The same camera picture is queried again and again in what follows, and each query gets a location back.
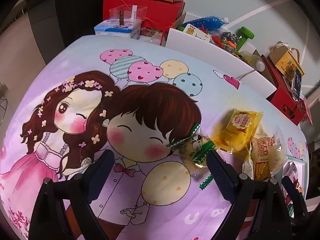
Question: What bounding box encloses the pink snack packet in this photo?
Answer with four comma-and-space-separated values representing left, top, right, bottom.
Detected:
283, 161, 298, 184

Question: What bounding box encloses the clear white bun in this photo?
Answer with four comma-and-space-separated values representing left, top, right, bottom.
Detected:
267, 126, 287, 176

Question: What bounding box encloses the orange egg cake packet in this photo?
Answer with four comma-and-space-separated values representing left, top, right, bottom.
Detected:
251, 137, 275, 181

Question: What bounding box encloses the yellow soft bread packet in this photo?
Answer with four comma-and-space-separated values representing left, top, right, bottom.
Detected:
211, 109, 263, 160

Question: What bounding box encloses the green small cake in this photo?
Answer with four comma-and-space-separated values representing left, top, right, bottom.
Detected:
167, 123, 216, 190

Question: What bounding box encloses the red waffle biscuit packet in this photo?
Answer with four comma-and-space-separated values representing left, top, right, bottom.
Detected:
293, 179, 304, 194

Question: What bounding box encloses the white rice cracker packet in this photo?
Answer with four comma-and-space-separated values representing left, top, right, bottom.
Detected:
242, 153, 254, 180

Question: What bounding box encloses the white tray with teal rim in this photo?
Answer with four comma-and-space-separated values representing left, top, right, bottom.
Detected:
283, 155, 309, 218

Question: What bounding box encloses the large red gift box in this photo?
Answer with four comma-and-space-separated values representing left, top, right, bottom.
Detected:
262, 55, 303, 126

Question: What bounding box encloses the black smartphone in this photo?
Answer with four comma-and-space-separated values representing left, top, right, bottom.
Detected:
291, 67, 302, 101

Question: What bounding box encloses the cartoon couple printed tablecloth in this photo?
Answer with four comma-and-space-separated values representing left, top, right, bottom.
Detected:
1, 35, 308, 239

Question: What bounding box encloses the clear round bottle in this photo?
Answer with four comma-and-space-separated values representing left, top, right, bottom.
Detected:
240, 51, 265, 72

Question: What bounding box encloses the white cardboard box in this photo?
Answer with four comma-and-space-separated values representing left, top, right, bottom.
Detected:
165, 28, 276, 98

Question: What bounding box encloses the colourful toy pile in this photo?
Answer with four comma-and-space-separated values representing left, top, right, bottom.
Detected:
212, 31, 240, 53

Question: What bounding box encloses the green dumbbell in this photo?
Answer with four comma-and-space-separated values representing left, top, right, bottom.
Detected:
236, 27, 255, 51

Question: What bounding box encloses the blue tissue pack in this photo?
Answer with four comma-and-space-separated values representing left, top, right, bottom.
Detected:
94, 19, 138, 38

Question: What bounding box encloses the white card box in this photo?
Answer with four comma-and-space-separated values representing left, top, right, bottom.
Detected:
183, 24, 211, 42

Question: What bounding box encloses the blue bead bottle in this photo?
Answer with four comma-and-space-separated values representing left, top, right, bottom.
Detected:
181, 16, 229, 31

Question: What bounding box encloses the black cabinet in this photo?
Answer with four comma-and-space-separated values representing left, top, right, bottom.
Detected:
0, 0, 116, 66

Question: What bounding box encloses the clear acrylic box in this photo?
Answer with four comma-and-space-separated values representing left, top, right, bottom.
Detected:
109, 5, 147, 40

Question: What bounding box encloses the red box on left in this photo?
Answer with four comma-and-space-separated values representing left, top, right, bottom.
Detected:
103, 0, 185, 31

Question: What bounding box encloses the white shelf frame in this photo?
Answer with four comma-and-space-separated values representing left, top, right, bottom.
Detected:
300, 87, 320, 144

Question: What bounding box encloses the yellow gift box with handle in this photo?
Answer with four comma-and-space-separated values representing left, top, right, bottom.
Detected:
268, 41, 305, 80

